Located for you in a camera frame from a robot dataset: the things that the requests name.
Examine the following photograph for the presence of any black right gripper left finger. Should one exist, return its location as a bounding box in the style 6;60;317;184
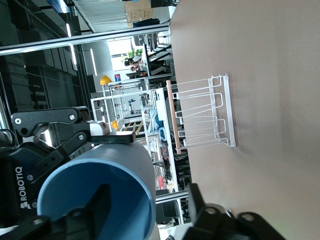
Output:
0;183;112;240

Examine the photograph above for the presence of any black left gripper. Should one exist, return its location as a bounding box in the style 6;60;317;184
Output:
0;106;137;228

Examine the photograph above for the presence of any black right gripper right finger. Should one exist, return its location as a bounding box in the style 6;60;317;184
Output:
172;182;287;240

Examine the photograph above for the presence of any blue plastic cup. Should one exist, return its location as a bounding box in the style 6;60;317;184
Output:
36;141;157;240

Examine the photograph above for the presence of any large yellow hard hat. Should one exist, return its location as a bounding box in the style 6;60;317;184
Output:
99;75;113;86

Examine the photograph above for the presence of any white ceiling light strip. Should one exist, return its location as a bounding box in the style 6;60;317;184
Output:
65;22;78;66
89;48;98;77

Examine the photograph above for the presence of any green potted plant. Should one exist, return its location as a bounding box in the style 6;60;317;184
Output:
121;48;143;63

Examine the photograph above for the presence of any brown cardboard box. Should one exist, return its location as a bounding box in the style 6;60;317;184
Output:
124;0;151;12

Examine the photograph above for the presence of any aluminium frame post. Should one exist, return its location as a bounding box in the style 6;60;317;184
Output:
0;24;171;56
154;190;191;205

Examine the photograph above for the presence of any white metal shelf frame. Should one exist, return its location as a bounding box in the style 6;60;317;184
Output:
89;83;156;131

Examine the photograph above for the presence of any white wire cup holder rack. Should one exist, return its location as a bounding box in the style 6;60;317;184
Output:
165;72;237;155

